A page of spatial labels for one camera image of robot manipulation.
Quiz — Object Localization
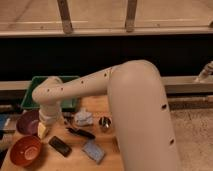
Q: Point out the crumpled white cloth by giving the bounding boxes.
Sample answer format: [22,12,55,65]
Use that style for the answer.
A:
[74,108,93,126]

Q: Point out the red bowl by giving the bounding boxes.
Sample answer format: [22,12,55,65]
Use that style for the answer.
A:
[10,136,42,167]

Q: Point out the black marker pen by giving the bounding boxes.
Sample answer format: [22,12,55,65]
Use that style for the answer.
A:
[67,127,96,139]

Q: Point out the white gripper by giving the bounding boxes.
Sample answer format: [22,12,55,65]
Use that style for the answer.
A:
[38,103,62,139]

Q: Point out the small metal cup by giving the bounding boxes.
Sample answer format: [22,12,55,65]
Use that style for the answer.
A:
[99,116,111,132]

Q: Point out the green plastic tray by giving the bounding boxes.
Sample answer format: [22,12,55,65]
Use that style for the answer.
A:
[20,75,81,111]

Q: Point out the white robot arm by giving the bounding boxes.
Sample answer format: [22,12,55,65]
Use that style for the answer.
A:
[32,60,182,171]

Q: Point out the purple bowl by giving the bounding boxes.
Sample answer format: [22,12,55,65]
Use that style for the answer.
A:
[16,110,39,135]

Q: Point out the small dark toy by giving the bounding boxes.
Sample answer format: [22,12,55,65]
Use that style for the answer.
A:
[62,112,73,125]

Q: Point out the blue sponge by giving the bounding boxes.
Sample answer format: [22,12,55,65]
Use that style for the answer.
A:
[82,141,105,164]

